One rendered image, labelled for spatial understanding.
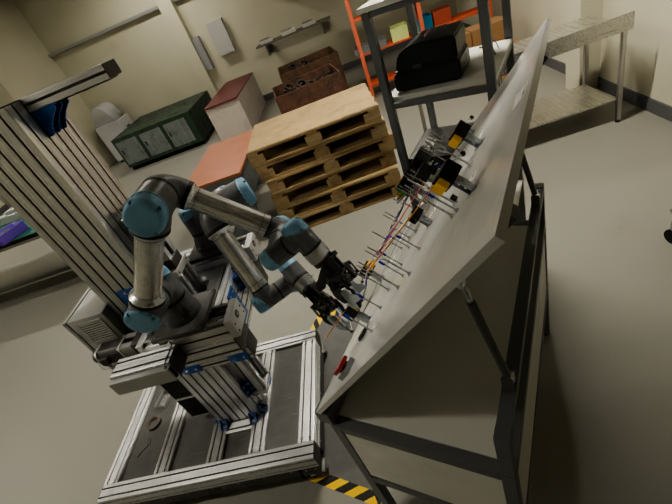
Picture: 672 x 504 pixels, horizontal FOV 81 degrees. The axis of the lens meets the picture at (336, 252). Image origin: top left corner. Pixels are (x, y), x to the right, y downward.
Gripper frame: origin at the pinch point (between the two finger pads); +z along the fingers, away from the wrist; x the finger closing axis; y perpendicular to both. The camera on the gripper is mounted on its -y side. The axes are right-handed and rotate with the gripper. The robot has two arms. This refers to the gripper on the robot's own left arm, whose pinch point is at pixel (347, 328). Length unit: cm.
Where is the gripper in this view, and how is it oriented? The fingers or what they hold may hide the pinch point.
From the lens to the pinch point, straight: 145.3
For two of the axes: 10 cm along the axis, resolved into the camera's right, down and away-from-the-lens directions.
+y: -2.4, -1.5, -9.6
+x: 7.0, -7.1, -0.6
